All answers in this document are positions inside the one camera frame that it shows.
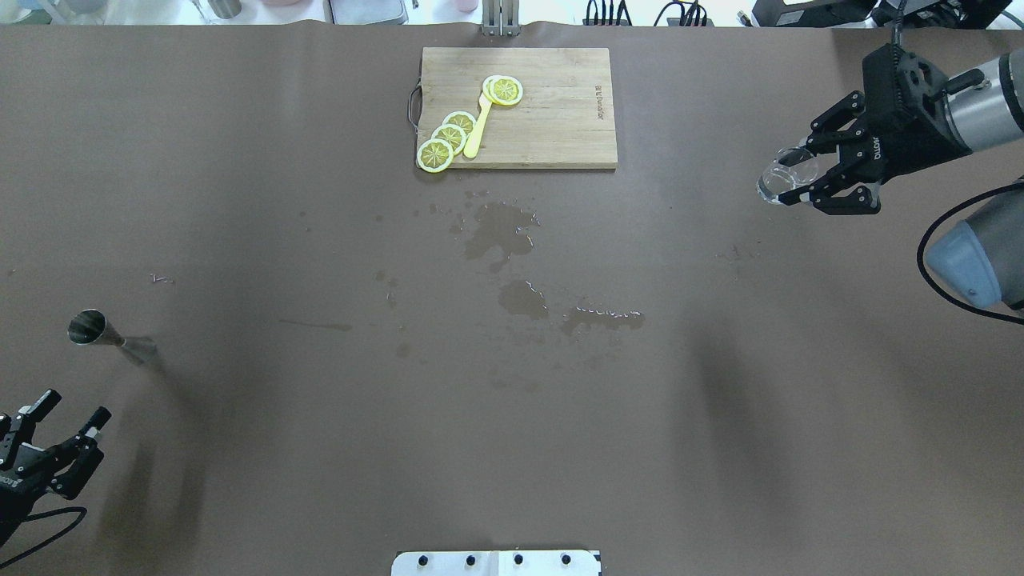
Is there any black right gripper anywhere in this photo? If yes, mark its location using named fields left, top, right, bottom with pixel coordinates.
left=800, top=44, right=972, bottom=216

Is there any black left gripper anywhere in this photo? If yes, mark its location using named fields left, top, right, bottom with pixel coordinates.
left=1, top=389, right=112, bottom=547

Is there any clear glass measuring cup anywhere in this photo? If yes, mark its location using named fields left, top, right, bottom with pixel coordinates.
left=756, top=146, right=820, bottom=205

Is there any steel double jigger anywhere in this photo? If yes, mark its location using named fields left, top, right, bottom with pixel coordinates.
left=66, top=308, right=158, bottom=366

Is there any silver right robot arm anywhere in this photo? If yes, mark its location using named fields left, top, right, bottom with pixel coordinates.
left=778, top=42, right=1023, bottom=324

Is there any bamboo cutting board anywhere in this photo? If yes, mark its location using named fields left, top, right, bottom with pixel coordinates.
left=417, top=47, right=618, bottom=170

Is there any lemon slice on spoon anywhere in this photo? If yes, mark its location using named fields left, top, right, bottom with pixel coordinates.
left=482, top=75, right=524, bottom=106

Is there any lemon slice near spoon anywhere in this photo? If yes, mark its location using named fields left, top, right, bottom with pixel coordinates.
left=442, top=110, right=477, bottom=135

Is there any lemon slice middle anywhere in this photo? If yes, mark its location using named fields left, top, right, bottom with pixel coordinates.
left=431, top=123, right=469, bottom=154

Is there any lemon slice outer end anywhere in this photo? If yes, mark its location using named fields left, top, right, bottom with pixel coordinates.
left=414, top=138, right=456, bottom=174

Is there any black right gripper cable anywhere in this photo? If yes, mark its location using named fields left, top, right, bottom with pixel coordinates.
left=915, top=180, right=1024, bottom=326

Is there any aluminium frame post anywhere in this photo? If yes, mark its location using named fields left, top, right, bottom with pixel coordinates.
left=479, top=0, right=522, bottom=37

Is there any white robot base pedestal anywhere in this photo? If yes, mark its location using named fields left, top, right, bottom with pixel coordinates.
left=390, top=548, right=603, bottom=575

